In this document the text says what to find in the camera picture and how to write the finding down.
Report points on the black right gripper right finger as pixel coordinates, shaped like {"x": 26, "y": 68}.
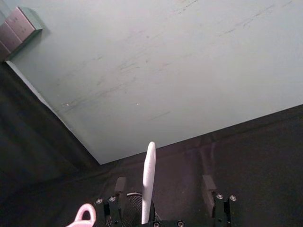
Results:
{"x": 221, "y": 210}

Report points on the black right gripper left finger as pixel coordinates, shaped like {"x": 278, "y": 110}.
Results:
{"x": 115, "y": 208}

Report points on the pink plastic loop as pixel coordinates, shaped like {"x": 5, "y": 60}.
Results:
{"x": 82, "y": 218}

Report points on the white plastic piece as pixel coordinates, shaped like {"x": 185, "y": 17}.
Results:
{"x": 149, "y": 175}

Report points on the black table cloth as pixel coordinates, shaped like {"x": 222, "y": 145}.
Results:
{"x": 260, "y": 170}

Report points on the pale wall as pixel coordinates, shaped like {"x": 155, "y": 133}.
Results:
{"x": 165, "y": 71}

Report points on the grey wall switch plate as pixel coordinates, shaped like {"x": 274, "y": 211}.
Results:
{"x": 16, "y": 30}

